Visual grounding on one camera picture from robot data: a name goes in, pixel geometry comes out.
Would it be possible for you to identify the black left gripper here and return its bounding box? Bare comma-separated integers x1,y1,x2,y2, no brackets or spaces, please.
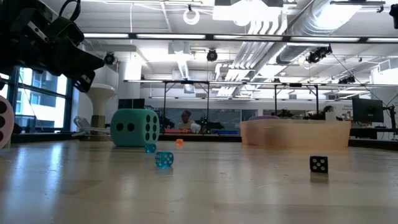
17,6,106,93

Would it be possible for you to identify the large teal foam die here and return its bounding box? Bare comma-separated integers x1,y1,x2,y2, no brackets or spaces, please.
109,108,160,147

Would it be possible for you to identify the large pink foam die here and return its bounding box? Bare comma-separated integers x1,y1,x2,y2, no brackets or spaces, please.
0,95,15,149

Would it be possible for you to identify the large purple foam die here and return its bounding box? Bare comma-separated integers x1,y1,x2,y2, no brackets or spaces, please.
248,114,281,121

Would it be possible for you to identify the orange translucent plastic bin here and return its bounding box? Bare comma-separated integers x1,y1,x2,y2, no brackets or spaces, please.
239,119,352,150

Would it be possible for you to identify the white mushroom lamp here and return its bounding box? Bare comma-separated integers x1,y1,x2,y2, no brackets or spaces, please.
86,83,116,128

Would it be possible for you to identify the black double monitor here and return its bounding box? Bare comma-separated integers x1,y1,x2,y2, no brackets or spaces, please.
118,98,146,110

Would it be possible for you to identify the person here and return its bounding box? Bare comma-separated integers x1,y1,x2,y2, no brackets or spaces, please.
177,110,196,130

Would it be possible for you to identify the black beam with light strips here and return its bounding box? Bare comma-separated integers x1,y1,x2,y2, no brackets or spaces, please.
80,32,398,44

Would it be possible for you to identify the small black die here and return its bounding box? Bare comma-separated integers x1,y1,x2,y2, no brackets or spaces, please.
309,156,329,174

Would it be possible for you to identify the black computer monitor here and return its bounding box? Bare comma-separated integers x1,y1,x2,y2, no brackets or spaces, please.
352,98,384,123

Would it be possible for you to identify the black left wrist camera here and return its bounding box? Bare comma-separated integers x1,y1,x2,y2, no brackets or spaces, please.
46,15,85,47

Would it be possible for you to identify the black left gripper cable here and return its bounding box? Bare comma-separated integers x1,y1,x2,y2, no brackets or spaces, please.
58,0,81,22

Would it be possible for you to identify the dark window frame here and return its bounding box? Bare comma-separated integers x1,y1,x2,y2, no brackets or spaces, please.
0,67,74,133

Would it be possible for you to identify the black aluminium table frame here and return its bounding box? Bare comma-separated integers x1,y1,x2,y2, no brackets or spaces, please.
12,132,398,151

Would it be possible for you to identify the black workstation frame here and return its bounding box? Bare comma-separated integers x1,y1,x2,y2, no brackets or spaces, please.
162,80,211,133
273,82,320,121

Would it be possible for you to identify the black ceiling camera cluster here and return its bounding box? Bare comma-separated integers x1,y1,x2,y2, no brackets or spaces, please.
305,45,333,65

